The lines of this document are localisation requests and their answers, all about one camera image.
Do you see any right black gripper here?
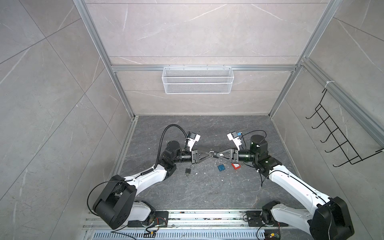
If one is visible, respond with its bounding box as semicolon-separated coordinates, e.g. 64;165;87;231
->
217;147;259;165

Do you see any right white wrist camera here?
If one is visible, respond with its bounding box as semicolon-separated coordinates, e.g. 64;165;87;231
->
227;131;242;150

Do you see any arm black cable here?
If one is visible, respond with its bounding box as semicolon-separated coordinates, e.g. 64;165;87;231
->
240;129;268;142
154;123;188;169

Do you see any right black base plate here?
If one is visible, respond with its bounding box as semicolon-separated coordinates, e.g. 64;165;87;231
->
243;210;289;227

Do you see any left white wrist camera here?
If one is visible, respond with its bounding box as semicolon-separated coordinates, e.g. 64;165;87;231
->
185;132;201;152

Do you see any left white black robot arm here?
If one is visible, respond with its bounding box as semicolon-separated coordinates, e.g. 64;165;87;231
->
89;141;213;230

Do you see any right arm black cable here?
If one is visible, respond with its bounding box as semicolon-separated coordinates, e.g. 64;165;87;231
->
240;129;268;142

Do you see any white wire mesh basket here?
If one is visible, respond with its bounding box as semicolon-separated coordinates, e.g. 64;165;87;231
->
162;66;235;94

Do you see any red padlock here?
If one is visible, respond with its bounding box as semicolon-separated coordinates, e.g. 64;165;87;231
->
232;163;241;170

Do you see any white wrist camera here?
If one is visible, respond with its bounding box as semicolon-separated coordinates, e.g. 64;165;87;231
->
227;131;242;150
185;132;201;152

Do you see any blue padlock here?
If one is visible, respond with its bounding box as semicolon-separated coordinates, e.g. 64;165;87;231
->
217;163;226;172

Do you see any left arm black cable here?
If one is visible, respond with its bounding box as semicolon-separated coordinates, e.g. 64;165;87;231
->
154;123;188;169

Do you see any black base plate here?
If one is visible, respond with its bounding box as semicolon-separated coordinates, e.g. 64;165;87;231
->
243;210;289;227
128;211;170;227

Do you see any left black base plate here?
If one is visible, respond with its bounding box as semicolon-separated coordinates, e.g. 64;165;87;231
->
128;211;170;227

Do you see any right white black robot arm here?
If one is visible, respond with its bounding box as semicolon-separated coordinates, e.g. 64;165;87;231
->
211;132;355;240

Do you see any black wire hook rack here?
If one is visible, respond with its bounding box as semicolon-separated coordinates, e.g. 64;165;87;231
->
306;89;384;168

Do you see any aluminium front rail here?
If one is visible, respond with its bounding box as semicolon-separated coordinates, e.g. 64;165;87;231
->
82;208;334;231

